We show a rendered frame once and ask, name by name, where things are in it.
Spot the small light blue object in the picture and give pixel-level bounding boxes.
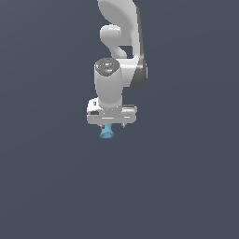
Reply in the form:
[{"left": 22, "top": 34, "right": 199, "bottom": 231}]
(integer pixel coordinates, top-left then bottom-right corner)
[{"left": 99, "top": 123, "right": 115, "bottom": 140}]

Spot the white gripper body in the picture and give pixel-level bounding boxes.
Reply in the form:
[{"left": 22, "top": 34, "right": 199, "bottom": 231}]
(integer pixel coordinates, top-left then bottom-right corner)
[{"left": 86, "top": 97, "right": 138, "bottom": 126}]

